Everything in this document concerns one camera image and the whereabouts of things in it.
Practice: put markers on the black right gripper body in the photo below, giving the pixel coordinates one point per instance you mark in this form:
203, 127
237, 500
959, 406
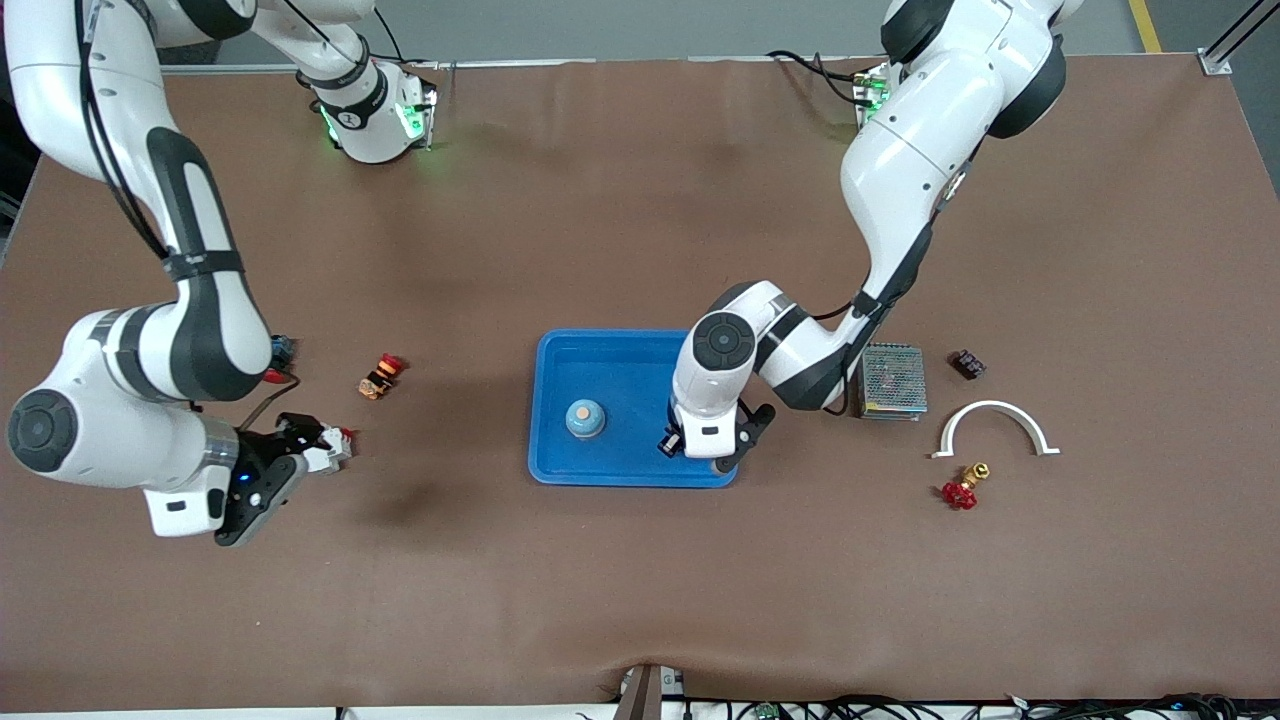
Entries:
268, 449

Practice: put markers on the metal mesh power supply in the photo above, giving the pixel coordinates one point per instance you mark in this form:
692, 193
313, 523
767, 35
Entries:
895, 385

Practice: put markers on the grey metal mount post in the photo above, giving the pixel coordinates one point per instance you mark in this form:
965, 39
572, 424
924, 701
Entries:
645, 695

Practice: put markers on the black capacitor block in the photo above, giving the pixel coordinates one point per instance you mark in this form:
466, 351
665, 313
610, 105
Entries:
966, 364
668, 451

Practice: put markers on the red orange emergency switch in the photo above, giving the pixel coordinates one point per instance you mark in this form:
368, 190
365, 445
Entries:
380, 377

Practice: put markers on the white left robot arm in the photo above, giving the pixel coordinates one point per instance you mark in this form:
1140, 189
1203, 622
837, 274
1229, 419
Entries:
900, 170

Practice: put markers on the red push button blue body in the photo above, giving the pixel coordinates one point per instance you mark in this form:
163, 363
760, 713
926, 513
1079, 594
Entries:
284, 350

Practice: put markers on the aluminium frame profile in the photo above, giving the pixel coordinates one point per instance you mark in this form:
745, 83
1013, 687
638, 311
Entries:
1225, 50

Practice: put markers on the blue plastic tray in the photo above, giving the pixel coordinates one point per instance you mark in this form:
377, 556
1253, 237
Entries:
620, 460

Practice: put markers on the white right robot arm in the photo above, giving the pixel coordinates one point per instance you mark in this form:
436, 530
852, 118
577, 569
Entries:
50, 100

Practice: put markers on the light blue desk bell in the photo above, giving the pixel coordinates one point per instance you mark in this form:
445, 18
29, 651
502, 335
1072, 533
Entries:
585, 420

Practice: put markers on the white circuit breaker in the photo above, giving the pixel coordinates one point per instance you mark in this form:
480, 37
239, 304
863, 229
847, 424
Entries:
337, 456

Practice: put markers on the white arched pipe clamp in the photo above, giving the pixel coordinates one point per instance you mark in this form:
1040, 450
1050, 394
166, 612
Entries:
990, 406

